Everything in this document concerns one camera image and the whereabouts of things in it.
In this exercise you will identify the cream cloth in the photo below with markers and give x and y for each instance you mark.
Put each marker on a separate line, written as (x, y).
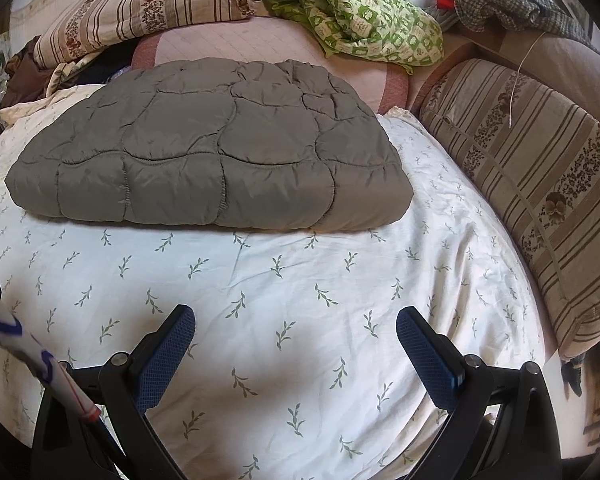
(25, 107)

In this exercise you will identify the grey quilted jacket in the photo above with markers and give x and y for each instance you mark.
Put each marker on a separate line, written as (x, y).
(205, 160)

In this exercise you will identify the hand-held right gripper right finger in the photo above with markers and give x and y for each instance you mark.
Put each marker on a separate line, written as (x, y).
(425, 355)

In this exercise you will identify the pink quilted mattress pad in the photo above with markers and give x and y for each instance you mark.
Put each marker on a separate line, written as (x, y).
(280, 40)

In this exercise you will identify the grey ribbed cloth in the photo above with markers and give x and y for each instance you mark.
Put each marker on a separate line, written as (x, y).
(445, 19)

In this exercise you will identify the checked cloth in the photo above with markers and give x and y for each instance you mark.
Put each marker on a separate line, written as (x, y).
(500, 7)

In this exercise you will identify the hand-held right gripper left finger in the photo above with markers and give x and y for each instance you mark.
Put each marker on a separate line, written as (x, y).
(165, 355)

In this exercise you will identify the striped floral pillow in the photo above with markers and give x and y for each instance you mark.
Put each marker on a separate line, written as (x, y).
(145, 5)

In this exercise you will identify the large striped floral cushion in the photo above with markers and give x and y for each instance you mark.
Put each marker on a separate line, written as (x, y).
(545, 170)

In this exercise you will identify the brown cloth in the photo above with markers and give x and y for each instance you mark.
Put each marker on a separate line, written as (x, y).
(25, 75)

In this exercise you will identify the brown upholstered bed frame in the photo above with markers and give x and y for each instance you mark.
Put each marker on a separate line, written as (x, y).
(565, 65)

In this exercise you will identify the dark clothes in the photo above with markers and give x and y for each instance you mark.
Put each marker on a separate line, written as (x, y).
(100, 67)

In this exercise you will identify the green patterned blanket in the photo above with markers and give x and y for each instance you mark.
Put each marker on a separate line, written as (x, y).
(360, 15)

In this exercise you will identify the white leaf-print bed sheet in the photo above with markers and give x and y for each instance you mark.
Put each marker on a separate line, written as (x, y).
(280, 280)

